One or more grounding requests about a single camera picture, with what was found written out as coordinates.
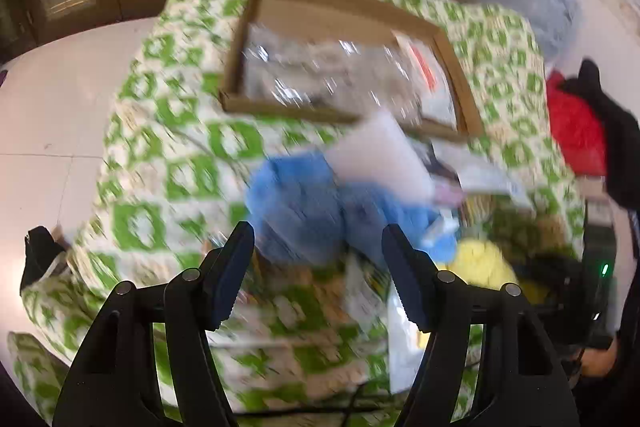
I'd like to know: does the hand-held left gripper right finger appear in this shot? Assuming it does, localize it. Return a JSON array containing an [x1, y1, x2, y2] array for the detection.
[[381, 223, 581, 427]]

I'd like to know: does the clear bag of brown fibre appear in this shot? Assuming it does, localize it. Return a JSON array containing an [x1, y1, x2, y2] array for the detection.
[[242, 24, 426, 122]]

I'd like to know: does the white plastic packet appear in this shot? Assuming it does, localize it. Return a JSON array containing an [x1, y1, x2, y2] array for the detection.
[[345, 257, 436, 393]]

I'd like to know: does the black bag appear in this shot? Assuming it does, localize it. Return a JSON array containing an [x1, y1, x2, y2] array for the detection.
[[20, 227, 68, 298]]

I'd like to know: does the white paper packet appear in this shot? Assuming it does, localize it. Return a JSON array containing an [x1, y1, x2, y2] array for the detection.
[[432, 142, 531, 208]]

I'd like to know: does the yellow towel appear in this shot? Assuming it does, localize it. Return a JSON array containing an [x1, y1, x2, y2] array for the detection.
[[445, 239, 546, 303]]

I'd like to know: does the black cloth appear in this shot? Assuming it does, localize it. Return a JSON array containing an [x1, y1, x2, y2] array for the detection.
[[557, 59, 640, 210]]

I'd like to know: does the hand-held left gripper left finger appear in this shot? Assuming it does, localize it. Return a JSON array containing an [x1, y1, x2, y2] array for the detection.
[[52, 221, 256, 427]]

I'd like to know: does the cardboard box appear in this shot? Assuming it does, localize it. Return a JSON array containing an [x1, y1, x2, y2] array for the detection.
[[218, 0, 485, 142]]

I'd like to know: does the olive green cloth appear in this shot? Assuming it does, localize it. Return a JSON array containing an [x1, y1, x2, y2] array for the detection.
[[465, 202, 576, 258]]

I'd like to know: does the blue towel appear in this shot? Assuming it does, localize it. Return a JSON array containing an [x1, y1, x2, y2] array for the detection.
[[247, 154, 456, 265]]

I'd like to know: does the red cloth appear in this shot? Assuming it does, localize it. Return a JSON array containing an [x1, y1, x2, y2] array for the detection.
[[545, 72, 608, 178]]

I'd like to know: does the green printed blanket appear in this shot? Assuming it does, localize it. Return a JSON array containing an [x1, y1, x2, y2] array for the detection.
[[7, 0, 588, 427]]

